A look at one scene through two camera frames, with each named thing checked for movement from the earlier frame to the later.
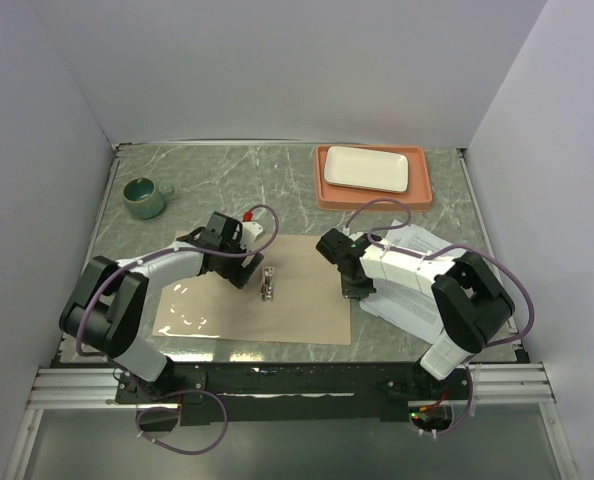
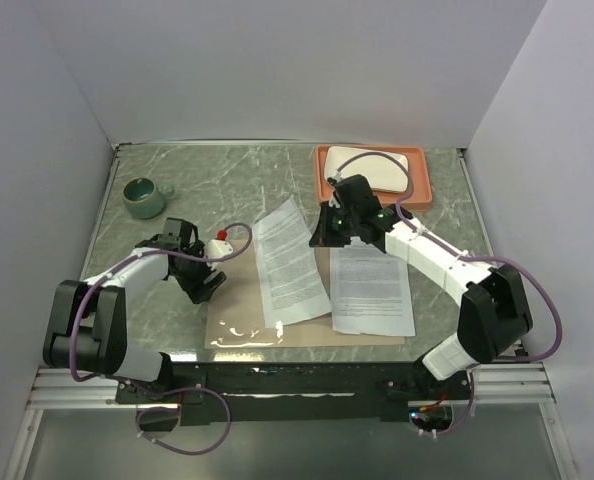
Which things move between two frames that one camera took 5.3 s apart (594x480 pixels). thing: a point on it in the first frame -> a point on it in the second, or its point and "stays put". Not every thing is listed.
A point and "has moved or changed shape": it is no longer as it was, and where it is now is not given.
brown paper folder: [295, 296] has moved or changed shape
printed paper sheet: [414, 238] has moved or changed shape
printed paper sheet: [409, 310] has moved or changed shape
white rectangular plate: [366, 169] stays put
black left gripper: [238, 274] -> [193, 287]
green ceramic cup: [143, 198] stays put
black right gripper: [358, 293] -> [323, 236]
